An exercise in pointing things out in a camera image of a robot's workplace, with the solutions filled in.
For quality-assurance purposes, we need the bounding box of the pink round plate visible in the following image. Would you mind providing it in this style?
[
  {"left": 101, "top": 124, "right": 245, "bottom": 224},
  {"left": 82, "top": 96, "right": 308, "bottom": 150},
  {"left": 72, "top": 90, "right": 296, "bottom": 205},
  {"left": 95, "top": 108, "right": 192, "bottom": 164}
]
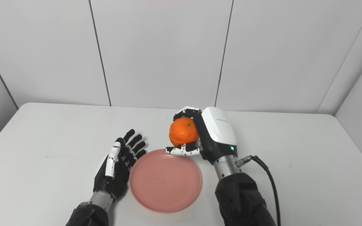
[{"left": 129, "top": 149, "right": 202, "bottom": 214}]

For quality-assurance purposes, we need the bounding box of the orange fruit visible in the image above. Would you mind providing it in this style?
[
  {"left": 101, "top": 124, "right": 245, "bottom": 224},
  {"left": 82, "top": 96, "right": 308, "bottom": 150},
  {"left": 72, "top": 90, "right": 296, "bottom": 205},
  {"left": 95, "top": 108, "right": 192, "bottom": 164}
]
[{"left": 169, "top": 117, "right": 199, "bottom": 147}]

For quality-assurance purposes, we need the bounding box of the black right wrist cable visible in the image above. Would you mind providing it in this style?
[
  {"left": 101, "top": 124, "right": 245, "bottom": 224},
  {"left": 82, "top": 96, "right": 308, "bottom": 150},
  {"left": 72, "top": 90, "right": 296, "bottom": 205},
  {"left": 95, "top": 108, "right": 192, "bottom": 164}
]
[{"left": 236, "top": 155, "right": 281, "bottom": 226}]

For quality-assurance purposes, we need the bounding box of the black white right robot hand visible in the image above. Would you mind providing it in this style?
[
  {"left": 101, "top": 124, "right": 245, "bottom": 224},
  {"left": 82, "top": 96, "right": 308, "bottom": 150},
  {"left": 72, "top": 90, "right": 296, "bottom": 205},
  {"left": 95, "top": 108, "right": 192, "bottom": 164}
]
[{"left": 166, "top": 106, "right": 238, "bottom": 165}]

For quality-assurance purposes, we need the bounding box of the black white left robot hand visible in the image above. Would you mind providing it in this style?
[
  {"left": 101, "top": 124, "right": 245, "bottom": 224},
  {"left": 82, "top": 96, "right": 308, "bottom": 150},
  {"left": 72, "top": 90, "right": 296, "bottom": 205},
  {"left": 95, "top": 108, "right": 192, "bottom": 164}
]
[{"left": 93, "top": 129, "right": 147, "bottom": 201}]

